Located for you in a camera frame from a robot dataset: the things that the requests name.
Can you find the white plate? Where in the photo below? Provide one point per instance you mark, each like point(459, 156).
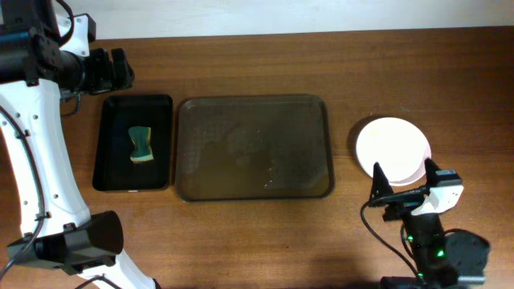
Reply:
point(397, 145)

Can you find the black rectangular sponge tray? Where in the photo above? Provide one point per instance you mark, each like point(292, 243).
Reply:
point(114, 171)

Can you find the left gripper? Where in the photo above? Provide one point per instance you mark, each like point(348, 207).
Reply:
point(99, 71)

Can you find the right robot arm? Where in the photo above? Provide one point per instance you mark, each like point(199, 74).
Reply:
point(438, 258)

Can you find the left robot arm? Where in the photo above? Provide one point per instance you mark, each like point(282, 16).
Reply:
point(45, 61)

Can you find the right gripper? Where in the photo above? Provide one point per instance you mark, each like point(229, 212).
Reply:
point(405, 200)

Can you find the green yellow sponge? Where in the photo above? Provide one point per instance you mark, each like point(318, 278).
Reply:
point(141, 138)

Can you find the brown serving tray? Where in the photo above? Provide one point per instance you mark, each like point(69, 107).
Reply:
point(242, 148)

